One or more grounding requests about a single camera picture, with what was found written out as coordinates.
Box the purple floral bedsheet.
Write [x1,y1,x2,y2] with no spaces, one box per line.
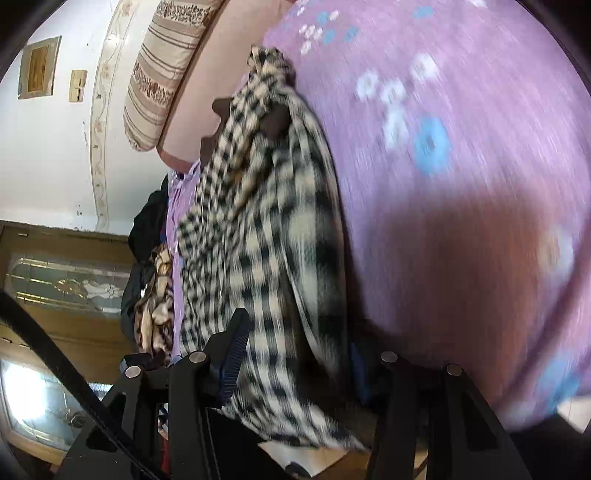
[164,0,589,432]

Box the beige wall switch plate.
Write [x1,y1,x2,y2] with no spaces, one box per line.
[69,69,88,103]

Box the pink padded headboard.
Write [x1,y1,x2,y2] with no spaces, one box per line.
[156,0,296,171]

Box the black clothes pile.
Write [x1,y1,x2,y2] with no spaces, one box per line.
[121,175,171,344]

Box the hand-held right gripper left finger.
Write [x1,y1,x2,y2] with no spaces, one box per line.
[60,307,253,480]

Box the wooden door with glass panel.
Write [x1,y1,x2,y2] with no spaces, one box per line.
[0,220,139,472]

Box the striped beige pillow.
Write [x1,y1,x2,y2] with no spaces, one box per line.
[123,0,227,152]

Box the black and cream checked garment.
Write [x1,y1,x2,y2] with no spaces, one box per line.
[175,45,370,453]

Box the framed wall picture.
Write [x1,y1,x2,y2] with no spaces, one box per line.
[17,36,62,100]

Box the black cable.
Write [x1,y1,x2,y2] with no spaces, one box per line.
[0,292,160,480]

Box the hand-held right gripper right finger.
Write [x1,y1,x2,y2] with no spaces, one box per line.
[348,344,532,480]

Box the brown patterned cloth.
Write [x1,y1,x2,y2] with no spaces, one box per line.
[135,244,176,365]

